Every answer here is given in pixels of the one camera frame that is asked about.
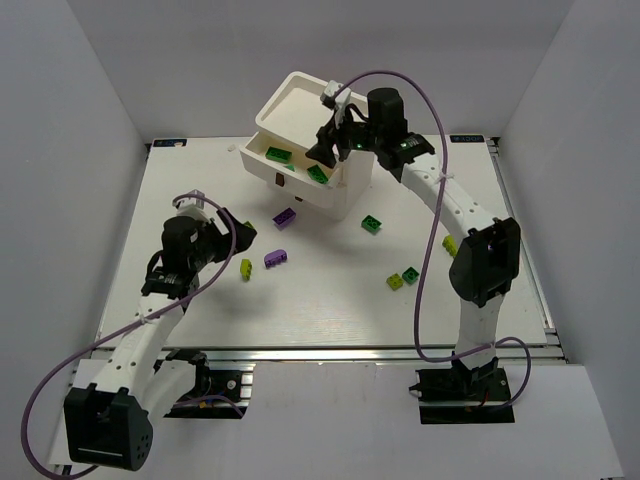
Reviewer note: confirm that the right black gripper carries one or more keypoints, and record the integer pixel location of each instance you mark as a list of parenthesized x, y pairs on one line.
[(338, 138)]

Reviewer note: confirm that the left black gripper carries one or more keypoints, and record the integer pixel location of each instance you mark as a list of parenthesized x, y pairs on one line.
[(223, 238)]

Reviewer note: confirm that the white drawer cabinet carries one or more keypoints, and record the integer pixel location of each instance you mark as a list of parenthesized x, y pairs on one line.
[(294, 114)]

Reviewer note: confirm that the dark green long lego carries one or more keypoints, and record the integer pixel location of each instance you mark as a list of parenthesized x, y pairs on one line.
[(278, 155)]

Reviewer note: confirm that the green square lego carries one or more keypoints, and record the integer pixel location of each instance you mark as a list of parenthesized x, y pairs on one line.
[(410, 275)]

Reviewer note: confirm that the lime long lego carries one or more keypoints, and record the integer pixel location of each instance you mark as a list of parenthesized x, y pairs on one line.
[(246, 268), (450, 246)]

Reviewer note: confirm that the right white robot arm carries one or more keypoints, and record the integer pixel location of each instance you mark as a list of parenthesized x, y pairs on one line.
[(488, 248)]

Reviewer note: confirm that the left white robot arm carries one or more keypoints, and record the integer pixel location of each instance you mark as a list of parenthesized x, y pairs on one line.
[(110, 422)]

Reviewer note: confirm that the purple rounded lego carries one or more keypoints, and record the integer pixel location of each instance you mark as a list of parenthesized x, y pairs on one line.
[(275, 258)]

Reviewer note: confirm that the purple rectangular lego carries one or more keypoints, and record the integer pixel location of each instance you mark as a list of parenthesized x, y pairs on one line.
[(284, 218)]

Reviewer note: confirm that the right blue label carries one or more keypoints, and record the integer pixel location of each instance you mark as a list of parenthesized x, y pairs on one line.
[(466, 138)]

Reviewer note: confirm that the blue label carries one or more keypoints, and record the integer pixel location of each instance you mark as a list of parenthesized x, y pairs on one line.
[(169, 143), (466, 138)]

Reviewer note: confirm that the left blue label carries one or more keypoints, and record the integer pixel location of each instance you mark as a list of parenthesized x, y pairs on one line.
[(169, 143)]

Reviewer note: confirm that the lime square lego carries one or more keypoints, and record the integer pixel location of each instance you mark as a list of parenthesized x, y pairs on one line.
[(395, 281)]

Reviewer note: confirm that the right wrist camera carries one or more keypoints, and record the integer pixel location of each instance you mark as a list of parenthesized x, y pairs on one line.
[(336, 97)]

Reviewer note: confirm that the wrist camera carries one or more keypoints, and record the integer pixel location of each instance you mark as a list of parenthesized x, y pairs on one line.
[(336, 97), (192, 206)]

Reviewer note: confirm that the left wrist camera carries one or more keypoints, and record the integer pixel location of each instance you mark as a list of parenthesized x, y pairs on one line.
[(192, 206)]

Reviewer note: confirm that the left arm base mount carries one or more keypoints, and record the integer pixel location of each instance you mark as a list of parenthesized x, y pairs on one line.
[(210, 380)]

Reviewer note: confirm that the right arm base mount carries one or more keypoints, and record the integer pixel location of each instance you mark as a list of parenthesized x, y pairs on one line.
[(457, 396)]

